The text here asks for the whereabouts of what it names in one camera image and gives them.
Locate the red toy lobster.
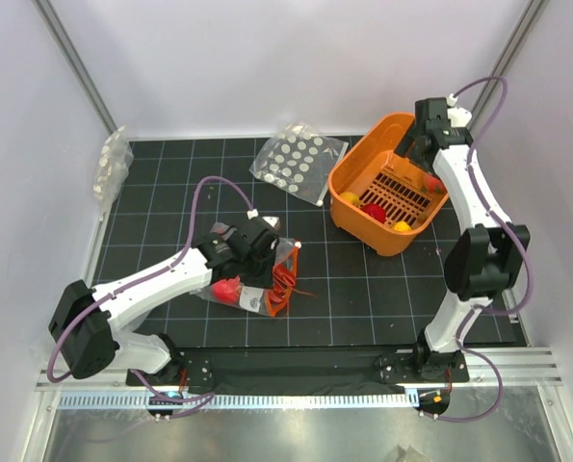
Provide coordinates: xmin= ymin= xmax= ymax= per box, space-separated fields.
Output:
xmin=265 ymin=263 xmax=315 ymax=318

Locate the red toy apple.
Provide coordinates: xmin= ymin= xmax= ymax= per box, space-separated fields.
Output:
xmin=211 ymin=278 xmax=241 ymax=305

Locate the orange zip top bag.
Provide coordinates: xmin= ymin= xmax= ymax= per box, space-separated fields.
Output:
xmin=192 ymin=218 xmax=301 ymax=318

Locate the toy peach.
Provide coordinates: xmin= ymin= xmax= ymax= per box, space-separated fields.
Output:
xmin=423 ymin=174 xmax=447 ymax=194

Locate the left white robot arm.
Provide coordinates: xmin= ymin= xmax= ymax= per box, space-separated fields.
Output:
xmin=48 ymin=217 xmax=280 ymax=385

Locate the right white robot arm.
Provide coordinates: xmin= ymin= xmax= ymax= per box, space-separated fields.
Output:
xmin=396 ymin=97 xmax=531 ymax=381

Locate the white dotted zip bag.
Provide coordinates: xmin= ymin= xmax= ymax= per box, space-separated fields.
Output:
xmin=248 ymin=122 xmax=349 ymax=207

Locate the orange plastic basket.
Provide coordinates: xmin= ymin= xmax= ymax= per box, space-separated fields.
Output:
xmin=328 ymin=113 xmax=449 ymax=257

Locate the small red toy fruit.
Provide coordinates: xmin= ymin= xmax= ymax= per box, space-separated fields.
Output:
xmin=361 ymin=203 xmax=386 ymax=223

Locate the yellow toy fruit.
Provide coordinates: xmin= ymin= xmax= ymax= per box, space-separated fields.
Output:
xmin=392 ymin=220 xmax=411 ymax=233
xmin=340 ymin=192 xmax=360 ymax=208

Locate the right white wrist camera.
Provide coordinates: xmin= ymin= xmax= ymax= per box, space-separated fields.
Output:
xmin=447 ymin=106 xmax=472 ymax=128

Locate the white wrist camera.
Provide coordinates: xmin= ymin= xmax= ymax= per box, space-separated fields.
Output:
xmin=447 ymin=106 xmax=472 ymax=128
xmin=262 ymin=216 xmax=281 ymax=231

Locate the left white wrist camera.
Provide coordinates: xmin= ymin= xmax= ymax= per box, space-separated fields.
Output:
xmin=262 ymin=216 xmax=281 ymax=231

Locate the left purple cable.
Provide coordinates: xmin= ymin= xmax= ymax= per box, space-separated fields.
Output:
xmin=48 ymin=175 xmax=261 ymax=420

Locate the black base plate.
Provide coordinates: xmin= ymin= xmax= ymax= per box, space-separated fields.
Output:
xmin=144 ymin=345 xmax=470 ymax=396

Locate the slotted cable duct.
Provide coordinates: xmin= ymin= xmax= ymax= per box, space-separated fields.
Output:
xmin=57 ymin=389 xmax=419 ymax=411

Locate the clear bag at wall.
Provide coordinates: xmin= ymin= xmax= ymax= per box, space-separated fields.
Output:
xmin=92 ymin=125 xmax=134 ymax=214

